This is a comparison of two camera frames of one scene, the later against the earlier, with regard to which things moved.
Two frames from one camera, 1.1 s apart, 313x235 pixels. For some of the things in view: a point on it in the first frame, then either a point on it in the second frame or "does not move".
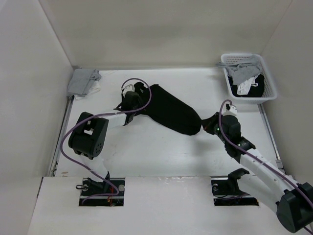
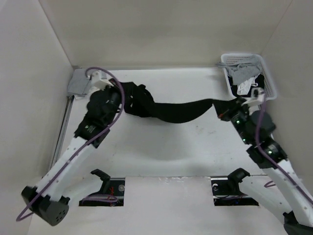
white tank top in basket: x=244 y=88 does not move
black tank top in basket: x=254 y=91 does not move
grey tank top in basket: x=242 y=71 does not move
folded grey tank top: x=78 y=82 does not move
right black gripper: x=208 y=123 -> x=237 y=106
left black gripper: x=139 y=102 -> x=113 y=88
